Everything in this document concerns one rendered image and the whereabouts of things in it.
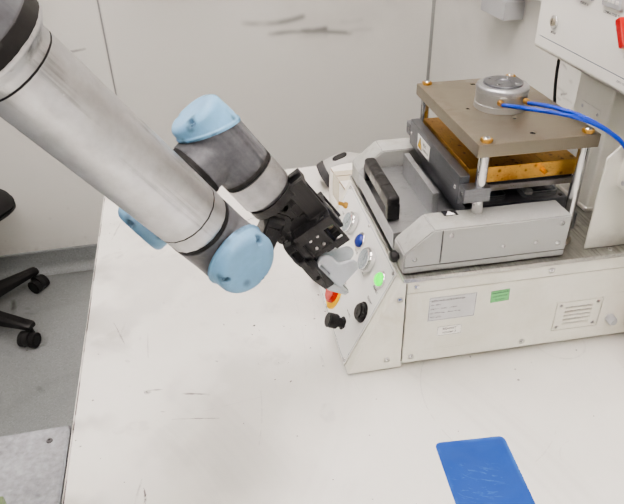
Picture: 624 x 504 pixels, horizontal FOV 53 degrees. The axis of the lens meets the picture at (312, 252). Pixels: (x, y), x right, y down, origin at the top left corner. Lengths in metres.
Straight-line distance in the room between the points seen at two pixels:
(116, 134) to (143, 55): 1.85
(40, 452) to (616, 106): 0.98
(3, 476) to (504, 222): 0.77
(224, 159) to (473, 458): 0.52
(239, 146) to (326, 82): 1.73
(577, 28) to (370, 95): 1.55
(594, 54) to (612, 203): 0.22
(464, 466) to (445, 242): 0.31
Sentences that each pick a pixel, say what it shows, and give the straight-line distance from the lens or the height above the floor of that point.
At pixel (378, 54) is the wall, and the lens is 2.52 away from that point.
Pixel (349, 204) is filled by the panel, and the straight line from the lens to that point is 1.15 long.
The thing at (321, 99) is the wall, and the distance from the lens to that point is 2.52.
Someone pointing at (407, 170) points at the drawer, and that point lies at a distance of 1.08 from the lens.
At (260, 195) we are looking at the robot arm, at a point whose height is 1.08.
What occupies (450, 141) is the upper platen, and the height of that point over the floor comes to 1.06.
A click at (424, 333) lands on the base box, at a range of 0.99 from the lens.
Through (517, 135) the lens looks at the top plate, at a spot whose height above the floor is 1.11.
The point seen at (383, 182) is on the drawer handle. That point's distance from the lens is 0.99.
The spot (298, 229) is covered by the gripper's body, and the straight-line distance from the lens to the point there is 0.87.
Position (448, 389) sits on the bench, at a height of 0.75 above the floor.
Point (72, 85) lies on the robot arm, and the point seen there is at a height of 1.30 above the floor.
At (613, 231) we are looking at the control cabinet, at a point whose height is 0.96.
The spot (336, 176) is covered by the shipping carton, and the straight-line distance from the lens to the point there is 1.39.
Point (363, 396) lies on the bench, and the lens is 0.98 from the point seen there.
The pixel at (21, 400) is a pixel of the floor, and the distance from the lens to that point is 2.23.
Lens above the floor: 1.46
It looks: 33 degrees down
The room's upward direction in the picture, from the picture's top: 1 degrees counter-clockwise
